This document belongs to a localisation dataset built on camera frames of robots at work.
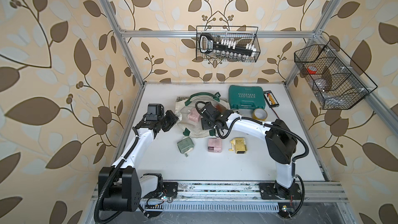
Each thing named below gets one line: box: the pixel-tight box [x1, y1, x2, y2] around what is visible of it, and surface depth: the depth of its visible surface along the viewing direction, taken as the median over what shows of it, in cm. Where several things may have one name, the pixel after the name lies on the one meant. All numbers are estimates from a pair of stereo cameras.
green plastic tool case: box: [228, 85, 266, 110], surface depth 107 cm
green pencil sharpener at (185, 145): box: [176, 136, 195, 158], surface depth 86 cm
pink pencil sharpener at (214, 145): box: [207, 137, 223, 153], surface depth 86 cm
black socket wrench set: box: [199, 32, 258, 60], surface depth 86 cm
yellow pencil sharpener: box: [228, 137, 248, 154], surface depth 87 cm
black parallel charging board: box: [263, 90, 280, 108], surface depth 110 cm
